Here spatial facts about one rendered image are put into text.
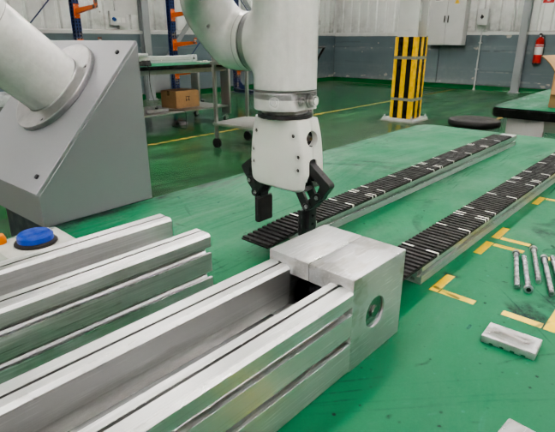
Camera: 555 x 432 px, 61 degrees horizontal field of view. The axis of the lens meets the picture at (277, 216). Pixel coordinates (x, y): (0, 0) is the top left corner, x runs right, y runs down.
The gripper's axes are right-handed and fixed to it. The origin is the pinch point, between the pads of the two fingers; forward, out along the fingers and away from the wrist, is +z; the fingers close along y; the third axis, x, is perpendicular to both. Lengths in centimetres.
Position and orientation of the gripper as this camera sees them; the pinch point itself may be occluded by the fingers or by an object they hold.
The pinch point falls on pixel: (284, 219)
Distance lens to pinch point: 69.8
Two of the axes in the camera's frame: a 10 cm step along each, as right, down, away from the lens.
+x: -6.8, 2.6, -6.9
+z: 0.0, 9.4, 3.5
